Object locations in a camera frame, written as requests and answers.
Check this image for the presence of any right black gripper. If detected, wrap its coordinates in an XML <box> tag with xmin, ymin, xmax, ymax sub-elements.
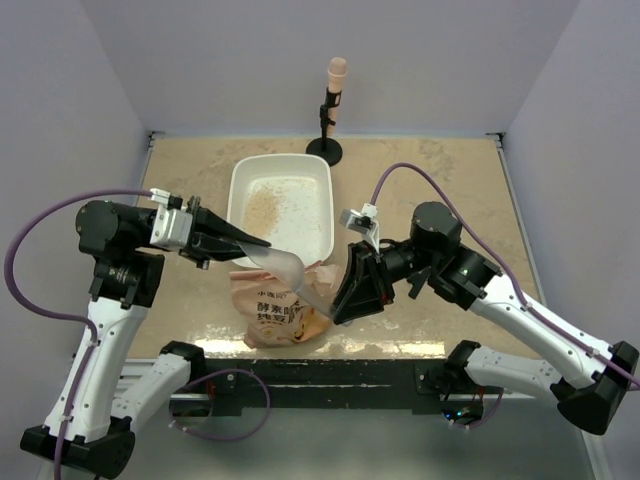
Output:
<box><xmin>329</xmin><ymin>238</ymin><xmax>439</xmax><ymax>322</ymax></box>

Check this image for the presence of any clear plastic scoop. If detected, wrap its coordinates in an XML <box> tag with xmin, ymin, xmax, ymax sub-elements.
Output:
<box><xmin>239</xmin><ymin>242</ymin><xmax>335</xmax><ymax>319</ymax></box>

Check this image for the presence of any pink cat litter bag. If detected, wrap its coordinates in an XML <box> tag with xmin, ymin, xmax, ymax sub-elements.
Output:
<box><xmin>229</xmin><ymin>270</ymin><xmax>331</xmax><ymax>349</ymax></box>

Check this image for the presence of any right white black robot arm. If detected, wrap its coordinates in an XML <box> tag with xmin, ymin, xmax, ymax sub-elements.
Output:
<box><xmin>331</xmin><ymin>202</ymin><xmax>639</xmax><ymax>435</ymax></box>

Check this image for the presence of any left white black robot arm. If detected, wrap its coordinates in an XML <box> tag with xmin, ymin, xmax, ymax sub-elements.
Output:
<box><xmin>20</xmin><ymin>189</ymin><xmax>256</xmax><ymax>479</ymax></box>

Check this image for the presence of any white plastic litter box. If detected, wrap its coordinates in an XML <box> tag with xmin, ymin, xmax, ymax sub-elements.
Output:
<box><xmin>227</xmin><ymin>153</ymin><xmax>334</xmax><ymax>266</ymax></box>

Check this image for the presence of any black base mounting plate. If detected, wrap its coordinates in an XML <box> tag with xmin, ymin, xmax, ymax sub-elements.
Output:
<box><xmin>169</xmin><ymin>359</ymin><xmax>498</xmax><ymax>418</ymax></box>

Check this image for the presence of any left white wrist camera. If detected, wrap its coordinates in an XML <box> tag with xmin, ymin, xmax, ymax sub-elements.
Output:
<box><xmin>149</xmin><ymin>188</ymin><xmax>193</xmax><ymax>252</ymax></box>

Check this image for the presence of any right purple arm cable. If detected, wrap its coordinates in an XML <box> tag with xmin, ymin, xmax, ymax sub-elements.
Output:
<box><xmin>372</xmin><ymin>162</ymin><xmax>640</xmax><ymax>391</ymax></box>

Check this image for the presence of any black stand with beige handle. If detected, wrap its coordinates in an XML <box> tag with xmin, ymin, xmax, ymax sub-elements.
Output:
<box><xmin>306</xmin><ymin>57</ymin><xmax>348</xmax><ymax>167</ymax></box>

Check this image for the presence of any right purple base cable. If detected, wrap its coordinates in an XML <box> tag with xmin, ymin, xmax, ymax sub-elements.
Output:
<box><xmin>447</xmin><ymin>387</ymin><xmax>509</xmax><ymax>431</ymax></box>

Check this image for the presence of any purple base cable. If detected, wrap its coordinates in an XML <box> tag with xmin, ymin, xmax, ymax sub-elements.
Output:
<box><xmin>447</xmin><ymin>387</ymin><xmax>509</xmax><ymax>431</ymax></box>
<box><xmin>168</xmin><ymin>369</ymin><xmax>271</xmax><ymax>443</ymax></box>

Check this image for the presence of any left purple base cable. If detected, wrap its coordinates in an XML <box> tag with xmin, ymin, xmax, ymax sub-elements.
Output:
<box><xmin>168</xmin><ymin>369</ymin><xmax>271</xmax><ymax>443</ymax></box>

